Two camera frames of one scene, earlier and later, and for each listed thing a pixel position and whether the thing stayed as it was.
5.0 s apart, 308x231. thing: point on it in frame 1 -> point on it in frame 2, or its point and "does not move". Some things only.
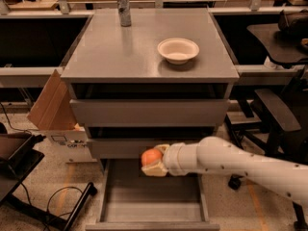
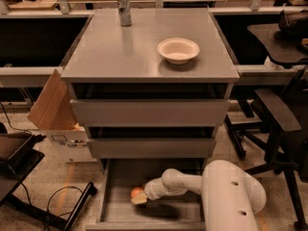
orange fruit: (150, 156) -> (136, 191)
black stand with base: (18, 157) does not move
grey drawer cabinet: (145, 77) does not move
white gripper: (171, 159) -> (152, 190)
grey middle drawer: (127, 148) does not move
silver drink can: (123, 7) does not move
